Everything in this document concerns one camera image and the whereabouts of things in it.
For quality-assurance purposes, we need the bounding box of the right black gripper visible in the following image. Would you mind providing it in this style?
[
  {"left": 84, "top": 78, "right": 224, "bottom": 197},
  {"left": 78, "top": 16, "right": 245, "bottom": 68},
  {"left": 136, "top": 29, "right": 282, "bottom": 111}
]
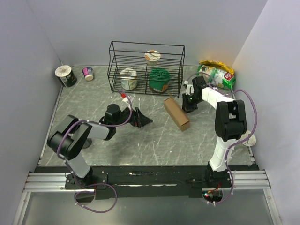
[{"left": 180, "top": 93, "right": 203, "bottom": 115}]

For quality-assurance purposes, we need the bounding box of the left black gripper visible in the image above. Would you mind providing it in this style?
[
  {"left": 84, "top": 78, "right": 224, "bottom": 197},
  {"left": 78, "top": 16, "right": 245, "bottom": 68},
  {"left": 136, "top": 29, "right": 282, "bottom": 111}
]
[{"left": 114, "top": 104, "right": 153, "bottom": 128}]

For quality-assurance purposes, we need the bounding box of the brown cardboard box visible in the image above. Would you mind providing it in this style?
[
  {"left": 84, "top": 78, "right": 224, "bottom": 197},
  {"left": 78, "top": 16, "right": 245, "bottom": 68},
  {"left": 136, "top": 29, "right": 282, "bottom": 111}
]
[{"left": 163, "top": 97, "right": 190, "bottom": 131}]

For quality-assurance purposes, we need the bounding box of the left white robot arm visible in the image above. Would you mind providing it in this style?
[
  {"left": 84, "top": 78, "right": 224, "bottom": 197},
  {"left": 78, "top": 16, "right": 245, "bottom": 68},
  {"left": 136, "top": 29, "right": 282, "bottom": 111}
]
[{"left": 47, "top": 104, "right": 153, "bottom": 188}]

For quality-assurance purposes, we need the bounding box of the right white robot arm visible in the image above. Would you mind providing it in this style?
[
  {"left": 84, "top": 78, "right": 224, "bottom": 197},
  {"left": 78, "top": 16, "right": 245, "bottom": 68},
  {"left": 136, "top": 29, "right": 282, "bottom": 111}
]
[{"left": 182, "top": 76, "right": 247, "bottom": 187}]

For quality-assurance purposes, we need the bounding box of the green chips bag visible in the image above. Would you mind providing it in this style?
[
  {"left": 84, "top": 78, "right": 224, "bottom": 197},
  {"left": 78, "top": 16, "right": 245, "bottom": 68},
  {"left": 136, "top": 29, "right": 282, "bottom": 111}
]
[{"left": 198, "top": 64, "right": 236, "bottom": 90}]

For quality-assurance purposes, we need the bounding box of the green lid jar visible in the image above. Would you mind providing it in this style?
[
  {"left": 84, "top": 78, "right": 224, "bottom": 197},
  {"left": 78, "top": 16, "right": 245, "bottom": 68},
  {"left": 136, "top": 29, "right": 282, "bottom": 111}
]
[{"left": 149, "top": 67, "right": 171, "bottom": 93}]

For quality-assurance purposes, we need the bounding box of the white yellow cup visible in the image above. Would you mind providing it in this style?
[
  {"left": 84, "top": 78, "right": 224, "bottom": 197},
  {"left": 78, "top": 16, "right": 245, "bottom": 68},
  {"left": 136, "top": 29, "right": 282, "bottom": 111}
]
[{"left": 120, "top": 68, "right": 137, "bottom": 90}]

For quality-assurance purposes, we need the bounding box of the yellow chips bag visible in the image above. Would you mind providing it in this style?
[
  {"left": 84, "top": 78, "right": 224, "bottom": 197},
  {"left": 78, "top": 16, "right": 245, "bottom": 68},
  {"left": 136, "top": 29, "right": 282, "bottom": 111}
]
[{"left": 199, "top": 60, "right": 234, "bottom": 75}]

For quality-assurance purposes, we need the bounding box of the metal tin can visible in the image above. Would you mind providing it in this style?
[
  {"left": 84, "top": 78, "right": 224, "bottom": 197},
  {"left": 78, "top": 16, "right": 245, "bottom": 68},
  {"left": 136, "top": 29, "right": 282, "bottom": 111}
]
[{"left": 82, "top": 138, "right": 92, "bottom": 149}]

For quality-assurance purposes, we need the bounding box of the orange yogurt cup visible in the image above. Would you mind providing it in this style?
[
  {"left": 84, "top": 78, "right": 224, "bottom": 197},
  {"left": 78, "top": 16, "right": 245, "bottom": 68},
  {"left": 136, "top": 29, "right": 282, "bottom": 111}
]
[{"left": 144, "top": 50, "right": 161, "bottom": 67}]

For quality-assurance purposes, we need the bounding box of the white lidded cup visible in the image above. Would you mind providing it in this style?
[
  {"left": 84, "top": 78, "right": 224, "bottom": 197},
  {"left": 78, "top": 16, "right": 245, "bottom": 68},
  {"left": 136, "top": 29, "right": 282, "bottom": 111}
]
[{"left": 240, "top": 130, "right": 256, "bottom": 147}]

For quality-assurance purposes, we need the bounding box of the small purple yogurt cup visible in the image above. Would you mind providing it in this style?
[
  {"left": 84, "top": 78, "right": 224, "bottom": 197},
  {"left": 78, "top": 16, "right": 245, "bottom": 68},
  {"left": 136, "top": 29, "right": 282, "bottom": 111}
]
[{"left": 82, "top": 67, "right": 94, "bottom": 81}]

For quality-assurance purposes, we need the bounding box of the black can white lid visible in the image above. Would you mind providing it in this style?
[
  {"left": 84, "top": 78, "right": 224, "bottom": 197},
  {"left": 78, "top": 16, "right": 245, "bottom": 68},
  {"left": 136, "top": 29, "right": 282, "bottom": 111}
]
[{"left": 55, "top": 65, "right": 77, "bottom": 87}]

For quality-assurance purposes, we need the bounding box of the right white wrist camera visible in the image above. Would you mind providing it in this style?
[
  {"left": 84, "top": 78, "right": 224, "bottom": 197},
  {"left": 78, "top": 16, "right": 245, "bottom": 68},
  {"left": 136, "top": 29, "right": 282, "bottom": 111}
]
[{"left": 183, "top": 80, "right": 194, "bottom": 96}]

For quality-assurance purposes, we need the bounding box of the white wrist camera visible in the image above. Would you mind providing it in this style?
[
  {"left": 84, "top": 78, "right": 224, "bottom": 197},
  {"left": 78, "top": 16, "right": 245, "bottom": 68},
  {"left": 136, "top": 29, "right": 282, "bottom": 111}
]
[
  {"left": 120, "top": 93, "right": 135, "bottom": 109},
  {"left": 183, "top": 80, "right": 194, "bottom": 96}
]

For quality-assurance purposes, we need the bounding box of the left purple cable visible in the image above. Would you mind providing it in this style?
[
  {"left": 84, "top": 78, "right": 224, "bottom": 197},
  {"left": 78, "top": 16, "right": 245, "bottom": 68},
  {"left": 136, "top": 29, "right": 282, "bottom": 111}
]
[{"left": 56, "top": 89, "right": 134, "bottom": 214}]

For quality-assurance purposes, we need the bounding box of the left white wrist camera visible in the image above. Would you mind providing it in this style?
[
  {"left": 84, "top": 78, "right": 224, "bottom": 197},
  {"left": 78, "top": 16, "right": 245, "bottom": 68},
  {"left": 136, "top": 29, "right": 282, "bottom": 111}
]
[{"left": 120, "top": 93, "right": 135, "bottom": 109}]

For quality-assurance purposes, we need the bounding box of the black wire rack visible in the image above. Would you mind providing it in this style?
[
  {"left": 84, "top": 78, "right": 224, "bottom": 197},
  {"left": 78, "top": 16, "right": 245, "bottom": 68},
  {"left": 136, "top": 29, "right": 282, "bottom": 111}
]
[{"left": 107, "top": 41, "right": 185, "bottom": 97}]

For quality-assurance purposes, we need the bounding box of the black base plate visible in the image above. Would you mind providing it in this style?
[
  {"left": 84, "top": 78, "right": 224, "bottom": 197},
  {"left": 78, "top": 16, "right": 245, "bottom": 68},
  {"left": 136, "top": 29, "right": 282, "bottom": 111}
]
[{"left": 65, "top": 165, "right": 232, "bottom": 200}]

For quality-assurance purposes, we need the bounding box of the aluminium rail frame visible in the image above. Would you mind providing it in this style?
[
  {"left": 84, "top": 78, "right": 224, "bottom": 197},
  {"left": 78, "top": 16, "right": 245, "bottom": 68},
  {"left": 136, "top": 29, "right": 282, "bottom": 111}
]
[{"left": 13, "top": 170, "right": 282, "bottom": 225}]

